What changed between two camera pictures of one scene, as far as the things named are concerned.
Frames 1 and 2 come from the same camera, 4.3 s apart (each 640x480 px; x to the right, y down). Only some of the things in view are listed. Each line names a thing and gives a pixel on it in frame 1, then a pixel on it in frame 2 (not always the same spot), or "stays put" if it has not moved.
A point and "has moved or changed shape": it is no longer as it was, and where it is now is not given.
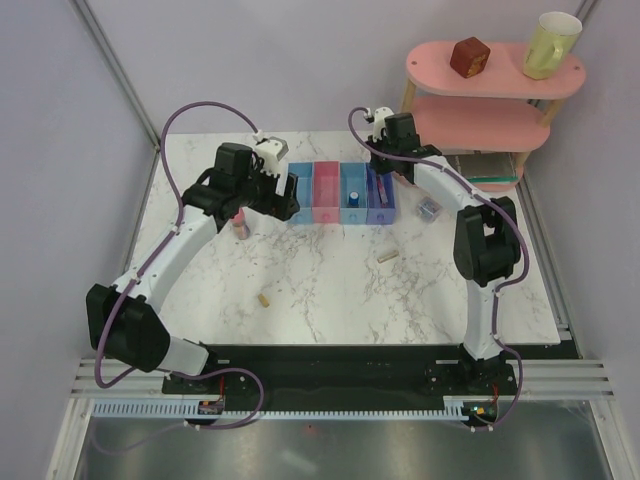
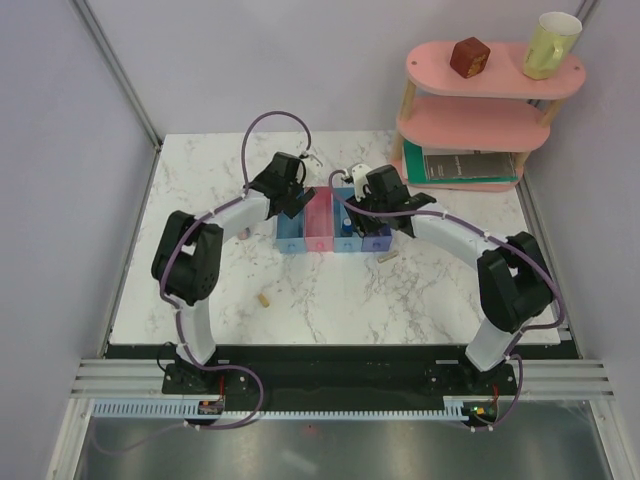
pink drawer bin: x=326 y=192 -> x=318 y=221
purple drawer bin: x=376 y=212 has moved or changed shape
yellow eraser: x=263 y=300 stays put
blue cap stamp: x=353 y=200 has moved or changed shape
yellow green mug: x=549 y=43 stays put
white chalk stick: x=387 y=257 stays put
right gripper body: x=382 y=164 -> x=366 y=222
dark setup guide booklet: x=477 y=164 stays put
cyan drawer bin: x=352 y=178 has moved or changed shape
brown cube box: x=469 y=57 stays put
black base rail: x=345 y=374 stays put
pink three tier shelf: x=499 y=110 stays put
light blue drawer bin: x=304 y=171 has moved or changed shape
